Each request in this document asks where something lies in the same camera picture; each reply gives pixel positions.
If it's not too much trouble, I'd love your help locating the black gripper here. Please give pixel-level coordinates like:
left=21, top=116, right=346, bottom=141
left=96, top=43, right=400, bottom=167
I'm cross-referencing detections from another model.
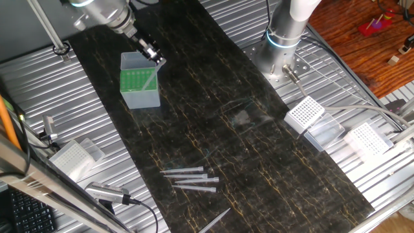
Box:
left=131, top=30, right=166, bottom=65

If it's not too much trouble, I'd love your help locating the large clear pipette tip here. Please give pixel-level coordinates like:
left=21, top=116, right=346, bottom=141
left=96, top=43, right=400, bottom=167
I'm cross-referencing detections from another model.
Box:
left=197, top=207, right=232, bottom=233
left=141, top=58, right=168, bottom=92
left=163, top=173, right=208, bottom=180
left=160, top=166, right=204, bottom=174
left=171, top=184, right=217, bottom=194
left=174, top=176, right=220, bottom=184

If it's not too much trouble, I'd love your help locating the green pipette tip holder box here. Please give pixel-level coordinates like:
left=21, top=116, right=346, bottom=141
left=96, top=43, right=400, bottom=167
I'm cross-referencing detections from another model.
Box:
left=119, top=51, right=162, bottom=110

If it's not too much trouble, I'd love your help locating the white tip rack clear lid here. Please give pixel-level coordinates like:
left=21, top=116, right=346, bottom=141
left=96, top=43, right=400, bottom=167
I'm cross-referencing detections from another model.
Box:
left=49, top=137, right=106, bottom=183

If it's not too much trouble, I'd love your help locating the white tip rack left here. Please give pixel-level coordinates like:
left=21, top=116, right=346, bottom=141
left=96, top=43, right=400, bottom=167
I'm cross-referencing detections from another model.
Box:
left=283, top=95, right=346, bottom=152

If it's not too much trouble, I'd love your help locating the white tip rack right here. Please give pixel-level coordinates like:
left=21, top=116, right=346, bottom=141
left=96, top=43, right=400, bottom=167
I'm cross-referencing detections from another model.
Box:
left=343, top=122, right=395, bottom=162

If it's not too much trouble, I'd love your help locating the black marble pattern mat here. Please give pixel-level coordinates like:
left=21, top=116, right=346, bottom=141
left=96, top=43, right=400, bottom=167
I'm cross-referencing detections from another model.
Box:
left=67, top=0, right=376, bottom=233

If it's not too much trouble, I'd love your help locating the aluminium pole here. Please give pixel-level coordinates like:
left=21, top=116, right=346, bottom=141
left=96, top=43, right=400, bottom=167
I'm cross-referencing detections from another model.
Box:
left=27, top=0, right=72, bottom=63

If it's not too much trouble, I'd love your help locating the orange tube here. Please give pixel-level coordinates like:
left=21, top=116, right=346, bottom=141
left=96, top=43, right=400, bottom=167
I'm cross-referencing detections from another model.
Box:
left=0, top=95, right=22, bottom=151

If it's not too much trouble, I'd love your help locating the brown wooden table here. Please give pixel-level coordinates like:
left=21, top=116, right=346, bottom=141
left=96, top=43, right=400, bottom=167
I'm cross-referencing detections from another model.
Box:
left=307, top=0, right=414, bottom=100

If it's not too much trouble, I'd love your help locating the black keyboard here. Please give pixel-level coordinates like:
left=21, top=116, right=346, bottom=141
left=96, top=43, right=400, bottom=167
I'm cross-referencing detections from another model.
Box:
left=6, top=187, right=58, bottom=233

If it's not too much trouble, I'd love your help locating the red stacking toy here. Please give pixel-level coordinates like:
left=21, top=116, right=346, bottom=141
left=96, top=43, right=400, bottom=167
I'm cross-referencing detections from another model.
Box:
left=358, top=8, right=397, bottom=37

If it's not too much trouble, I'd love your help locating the black white handheld device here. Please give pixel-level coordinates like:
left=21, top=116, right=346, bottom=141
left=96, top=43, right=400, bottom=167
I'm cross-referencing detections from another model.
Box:
left=398, top=34, right=414, bottom=55

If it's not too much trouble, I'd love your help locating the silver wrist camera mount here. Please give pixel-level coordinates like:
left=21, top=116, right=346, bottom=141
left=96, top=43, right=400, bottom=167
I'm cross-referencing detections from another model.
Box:
left=72, top=14, right=88, bottom=32

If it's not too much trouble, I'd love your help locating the small silver camera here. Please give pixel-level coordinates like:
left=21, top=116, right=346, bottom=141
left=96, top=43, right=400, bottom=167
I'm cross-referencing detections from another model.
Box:
left=41, top=115, right=59, bottom=142

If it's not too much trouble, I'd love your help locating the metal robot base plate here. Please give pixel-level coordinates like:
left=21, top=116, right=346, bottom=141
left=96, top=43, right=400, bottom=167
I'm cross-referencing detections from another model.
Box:
left=242, top=38, right=311, bottom=89

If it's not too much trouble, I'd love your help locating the silver depth camera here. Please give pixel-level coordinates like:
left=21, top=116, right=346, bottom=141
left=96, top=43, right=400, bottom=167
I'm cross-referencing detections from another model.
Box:
left=84, top=181, right=132, bottom=205

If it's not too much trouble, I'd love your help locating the black camera cable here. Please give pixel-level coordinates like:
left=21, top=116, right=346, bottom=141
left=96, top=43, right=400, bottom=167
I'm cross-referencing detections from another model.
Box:
left=129, top=198, right=159, bottom=233

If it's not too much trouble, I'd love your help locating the aluminium frame beam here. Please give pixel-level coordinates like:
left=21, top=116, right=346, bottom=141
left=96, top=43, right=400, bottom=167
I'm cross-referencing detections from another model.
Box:
left=0, top=132, right=133, bottom=233

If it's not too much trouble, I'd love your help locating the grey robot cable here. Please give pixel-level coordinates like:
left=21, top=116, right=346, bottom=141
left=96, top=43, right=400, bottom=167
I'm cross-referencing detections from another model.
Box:
left=281, top=63, right=411, bottom=129

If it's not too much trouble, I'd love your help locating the thin black cable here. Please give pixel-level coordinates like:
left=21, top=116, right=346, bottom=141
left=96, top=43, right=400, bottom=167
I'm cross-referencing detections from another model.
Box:
left=376, top=0, right=414, bottom=28

